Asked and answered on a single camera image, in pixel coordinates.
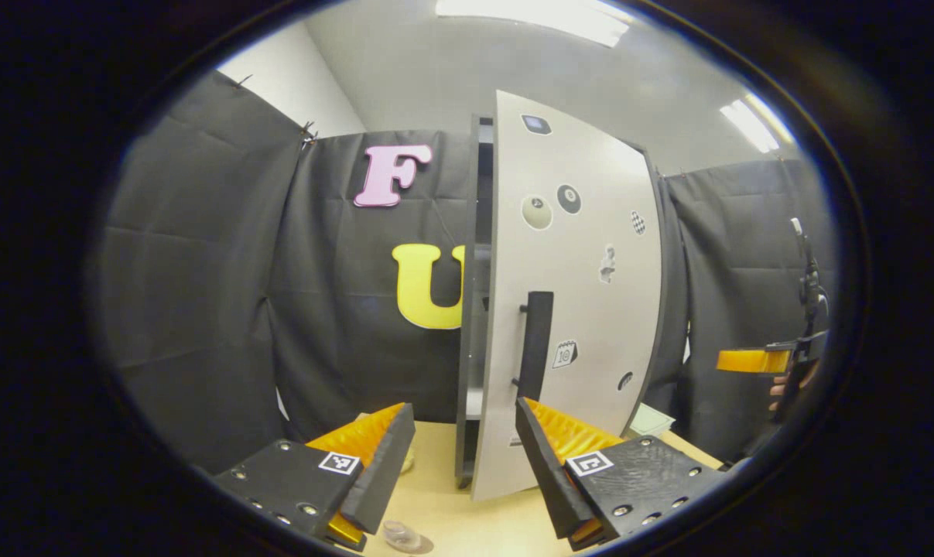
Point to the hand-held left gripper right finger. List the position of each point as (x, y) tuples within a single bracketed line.
[(548, 472)]

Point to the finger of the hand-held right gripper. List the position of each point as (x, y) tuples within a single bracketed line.
[(749, 361)]

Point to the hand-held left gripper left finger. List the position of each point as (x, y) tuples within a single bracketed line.
[(381, 472)]

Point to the dark grey cabinet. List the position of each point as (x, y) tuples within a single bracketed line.
[(465, 387)]

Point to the grey cabinet door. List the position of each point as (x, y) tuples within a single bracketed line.
[(598, 325)]

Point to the white cabinet shelf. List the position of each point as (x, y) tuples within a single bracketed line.
[(474, 404)]

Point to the pale yellow round object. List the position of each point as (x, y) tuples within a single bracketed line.
[(409, 460)]

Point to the green book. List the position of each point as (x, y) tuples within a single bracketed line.
[(652, 422)]

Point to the narrow ceiling light panel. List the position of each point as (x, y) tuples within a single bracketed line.
[(753, 124)]

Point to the black backdrop cloth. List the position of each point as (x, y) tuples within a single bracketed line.
[(203, 271)]

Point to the large ceiling light panel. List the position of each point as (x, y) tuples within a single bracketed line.
[(536, 15)]

